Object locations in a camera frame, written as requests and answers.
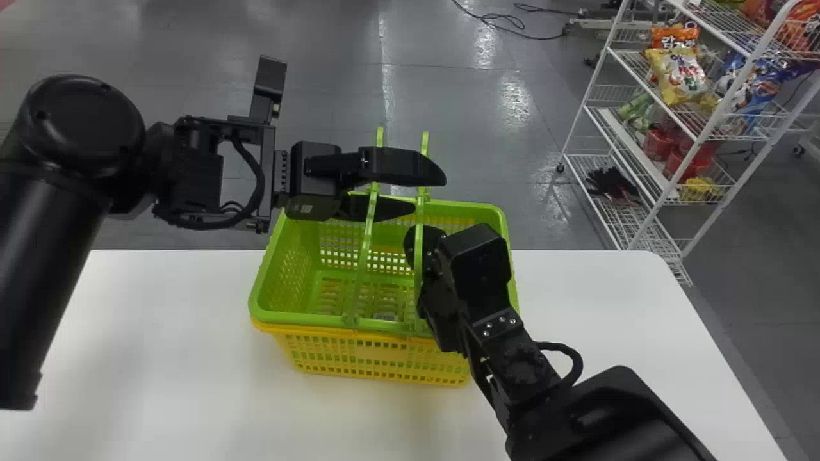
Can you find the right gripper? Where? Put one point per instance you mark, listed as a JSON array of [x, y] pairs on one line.
[[448, 320]]

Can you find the red noodle cup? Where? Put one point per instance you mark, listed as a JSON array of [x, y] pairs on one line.
[[688, 163], [658, 144]]

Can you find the yellow basket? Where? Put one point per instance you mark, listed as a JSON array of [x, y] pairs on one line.
[[359, 358]]

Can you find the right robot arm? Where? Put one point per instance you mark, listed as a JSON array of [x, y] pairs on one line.
[[608, 422]]

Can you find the blue snack packet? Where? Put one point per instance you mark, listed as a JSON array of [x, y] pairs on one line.
[[762, 80]]

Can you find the black gloves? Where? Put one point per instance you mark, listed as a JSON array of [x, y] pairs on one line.
[[612, 184]]

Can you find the yellow snack packet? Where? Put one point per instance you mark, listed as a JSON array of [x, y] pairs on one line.
[[698, 189], [679, 77]]

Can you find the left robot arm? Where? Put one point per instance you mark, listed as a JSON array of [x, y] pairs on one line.
[[51, 224]]

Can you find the green snack packet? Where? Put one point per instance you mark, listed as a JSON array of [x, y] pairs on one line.
[[635, 109]]

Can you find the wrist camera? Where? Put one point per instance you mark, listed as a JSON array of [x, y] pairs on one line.
[[477, 259], [270, 78]]

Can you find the green basket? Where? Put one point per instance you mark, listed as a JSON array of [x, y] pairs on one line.
[[301, 262]]

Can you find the orange snack packet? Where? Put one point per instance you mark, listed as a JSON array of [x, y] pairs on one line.
[[674, 37]]

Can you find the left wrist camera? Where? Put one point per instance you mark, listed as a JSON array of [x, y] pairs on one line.
[[270, 78]]

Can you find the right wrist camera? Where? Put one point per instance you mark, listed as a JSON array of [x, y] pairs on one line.
[[477, 259]]

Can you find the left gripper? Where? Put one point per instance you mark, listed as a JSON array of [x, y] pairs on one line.
[[314, 202]]

